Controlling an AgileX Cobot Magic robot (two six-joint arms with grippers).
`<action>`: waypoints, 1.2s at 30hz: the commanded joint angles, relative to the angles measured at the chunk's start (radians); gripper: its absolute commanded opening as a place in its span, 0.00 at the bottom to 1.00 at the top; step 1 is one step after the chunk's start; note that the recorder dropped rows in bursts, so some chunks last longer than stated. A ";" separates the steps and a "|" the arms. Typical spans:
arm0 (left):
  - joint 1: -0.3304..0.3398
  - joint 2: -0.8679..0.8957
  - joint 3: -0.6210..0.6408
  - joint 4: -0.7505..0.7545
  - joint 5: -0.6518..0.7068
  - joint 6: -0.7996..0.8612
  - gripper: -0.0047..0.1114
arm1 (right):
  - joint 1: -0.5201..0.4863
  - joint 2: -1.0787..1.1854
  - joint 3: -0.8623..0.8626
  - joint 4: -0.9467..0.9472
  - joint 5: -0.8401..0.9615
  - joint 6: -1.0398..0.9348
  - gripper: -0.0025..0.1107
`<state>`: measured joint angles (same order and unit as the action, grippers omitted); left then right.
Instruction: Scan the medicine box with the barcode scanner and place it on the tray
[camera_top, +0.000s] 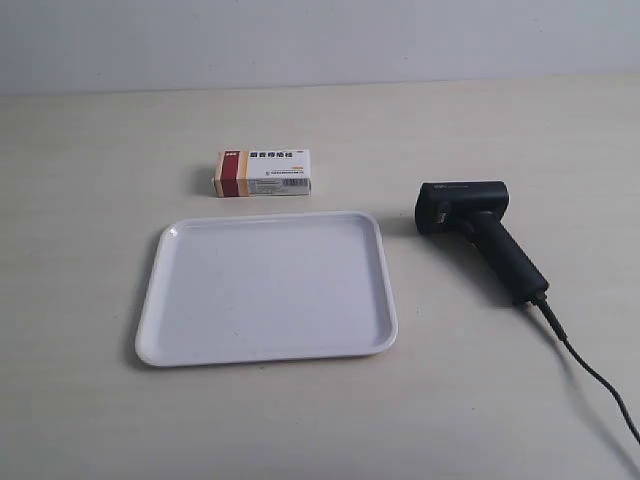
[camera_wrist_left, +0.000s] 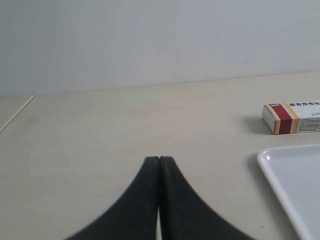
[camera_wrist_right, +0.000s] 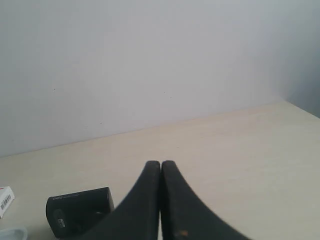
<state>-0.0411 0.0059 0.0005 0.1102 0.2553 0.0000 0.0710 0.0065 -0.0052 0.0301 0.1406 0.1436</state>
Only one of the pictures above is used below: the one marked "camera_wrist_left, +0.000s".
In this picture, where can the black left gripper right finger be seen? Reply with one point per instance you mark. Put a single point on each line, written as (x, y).
(183, 214)

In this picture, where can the white medicine box red stripe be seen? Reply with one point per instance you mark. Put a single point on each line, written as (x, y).
(293, 117)

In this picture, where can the white plastic tray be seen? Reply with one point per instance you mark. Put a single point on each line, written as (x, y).
(293, 173)

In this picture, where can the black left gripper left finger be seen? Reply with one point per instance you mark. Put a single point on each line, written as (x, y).
(134, 215)

